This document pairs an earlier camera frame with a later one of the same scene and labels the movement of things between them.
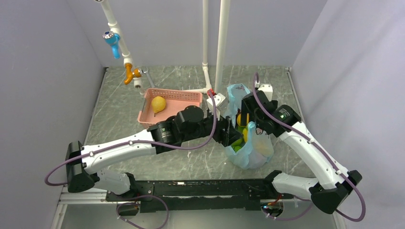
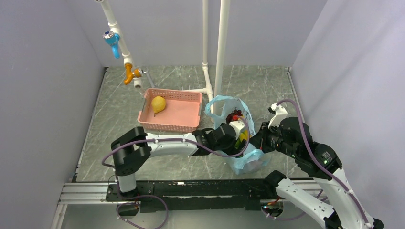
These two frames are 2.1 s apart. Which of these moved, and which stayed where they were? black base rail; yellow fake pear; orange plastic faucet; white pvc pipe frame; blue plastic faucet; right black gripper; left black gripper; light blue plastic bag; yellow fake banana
Moved: light blue plastic bag; left black gripper; right black gripper
Stayed: orange plastic faucet; yellow fake banana; yellow fake pear; white pvc pipe frame; black base rail; blue plastic faucet
